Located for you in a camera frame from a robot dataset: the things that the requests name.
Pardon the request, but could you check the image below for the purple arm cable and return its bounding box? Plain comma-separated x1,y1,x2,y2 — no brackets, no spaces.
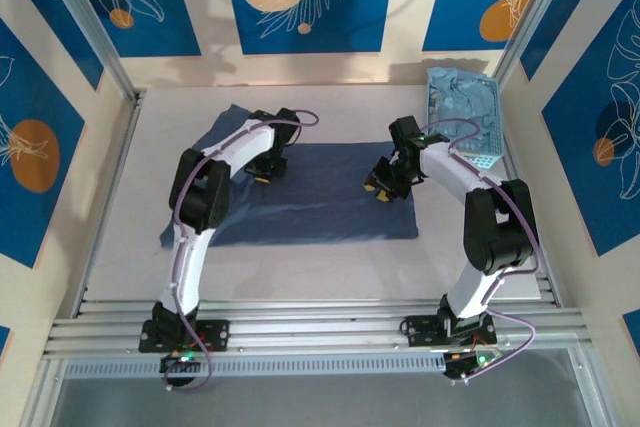
418,118,544,387
162,109,320,393

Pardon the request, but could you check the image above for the aluminium lower frame bar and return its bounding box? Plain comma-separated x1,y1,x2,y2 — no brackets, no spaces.
19,359,69,427
569,341,619,427

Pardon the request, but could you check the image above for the left controller board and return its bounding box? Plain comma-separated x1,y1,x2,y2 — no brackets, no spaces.
158,349,204,379

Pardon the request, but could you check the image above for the dark blue t-shirt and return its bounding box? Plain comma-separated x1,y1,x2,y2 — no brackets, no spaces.
158,103,420,251

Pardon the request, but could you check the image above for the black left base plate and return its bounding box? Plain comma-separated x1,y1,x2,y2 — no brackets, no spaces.
139,319,231,353

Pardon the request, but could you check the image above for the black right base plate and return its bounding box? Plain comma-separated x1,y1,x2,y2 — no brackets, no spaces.
402,314,497,348

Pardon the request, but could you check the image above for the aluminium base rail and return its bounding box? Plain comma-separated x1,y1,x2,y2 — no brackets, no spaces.
42,296,594,362

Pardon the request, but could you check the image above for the right controller board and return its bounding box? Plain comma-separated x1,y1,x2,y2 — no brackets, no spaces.
443,346,505,381

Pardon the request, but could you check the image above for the aluminium frame post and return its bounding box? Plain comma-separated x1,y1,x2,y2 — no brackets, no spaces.
492,0,576,98
37,0,140,104

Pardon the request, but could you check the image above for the aluminium table side rail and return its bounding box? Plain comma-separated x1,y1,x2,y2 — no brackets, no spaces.
499,96,559,306
72,89,146,318

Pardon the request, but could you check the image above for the grey slotted cable duct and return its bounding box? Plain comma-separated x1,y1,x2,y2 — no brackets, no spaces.
63,357,451,379

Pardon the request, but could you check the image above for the light blue crumpled t-shirt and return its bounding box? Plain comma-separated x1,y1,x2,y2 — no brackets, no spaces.
427,66,501,153

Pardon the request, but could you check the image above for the light blue plastic basket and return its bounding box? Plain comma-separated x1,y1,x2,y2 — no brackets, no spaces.
423,65,506,171

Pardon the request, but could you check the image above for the blue floral wall panel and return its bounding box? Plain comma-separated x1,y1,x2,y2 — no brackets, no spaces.
519,0,640,83
0,16,86,269
421,0,561,53
542,0,640,258
0,0,106,93
62,0,202,59
221,0,400,56

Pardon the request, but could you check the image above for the controller board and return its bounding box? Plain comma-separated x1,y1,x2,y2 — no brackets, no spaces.
443,346,505,381
158,349,204,379

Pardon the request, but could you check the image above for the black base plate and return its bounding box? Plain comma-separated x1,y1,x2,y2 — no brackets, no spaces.
402,314,497,348
139,319,231,353

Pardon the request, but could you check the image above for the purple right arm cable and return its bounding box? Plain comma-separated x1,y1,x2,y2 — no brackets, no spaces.
418,118,544,387

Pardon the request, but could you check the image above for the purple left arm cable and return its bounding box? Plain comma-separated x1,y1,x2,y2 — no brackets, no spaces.
162,109,320,393

